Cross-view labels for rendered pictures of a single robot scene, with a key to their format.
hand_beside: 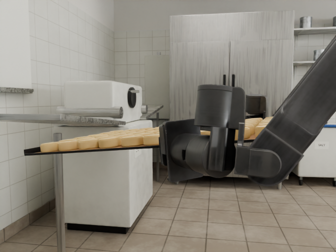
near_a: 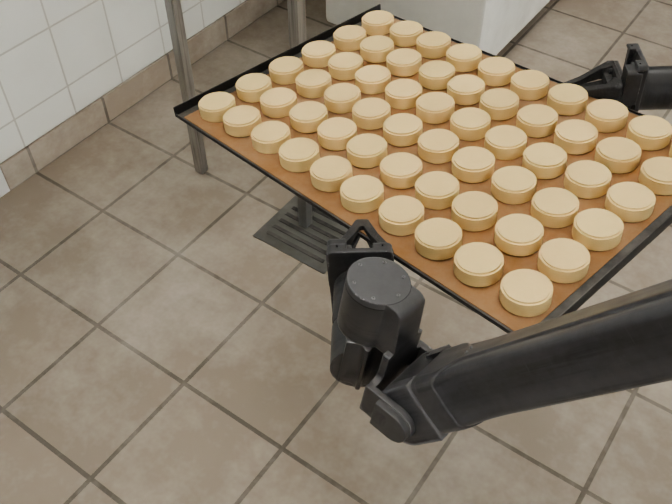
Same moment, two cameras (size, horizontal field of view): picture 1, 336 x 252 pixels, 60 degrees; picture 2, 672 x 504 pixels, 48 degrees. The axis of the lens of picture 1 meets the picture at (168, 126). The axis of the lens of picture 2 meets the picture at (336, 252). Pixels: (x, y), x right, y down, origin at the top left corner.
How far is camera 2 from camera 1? 0.57 m
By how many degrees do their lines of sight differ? 48
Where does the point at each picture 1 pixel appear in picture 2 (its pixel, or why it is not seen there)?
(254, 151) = (379, 408)
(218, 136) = (356, 352)
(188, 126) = not seen: hidden behind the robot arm
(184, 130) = not seen: hidden behind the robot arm
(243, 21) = not seen: outside the picture
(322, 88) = (491, 386)
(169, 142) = (334, 276)
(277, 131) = (420, 397)
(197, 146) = (334, 343)
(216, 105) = (357, 320)
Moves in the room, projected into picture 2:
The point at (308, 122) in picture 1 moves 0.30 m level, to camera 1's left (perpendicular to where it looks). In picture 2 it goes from (460, 411) to (155, 288)
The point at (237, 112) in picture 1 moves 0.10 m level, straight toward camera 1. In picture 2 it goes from (387, 337) to (312, 417)
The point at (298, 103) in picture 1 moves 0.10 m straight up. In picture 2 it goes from (456, 383) to (473, 307)
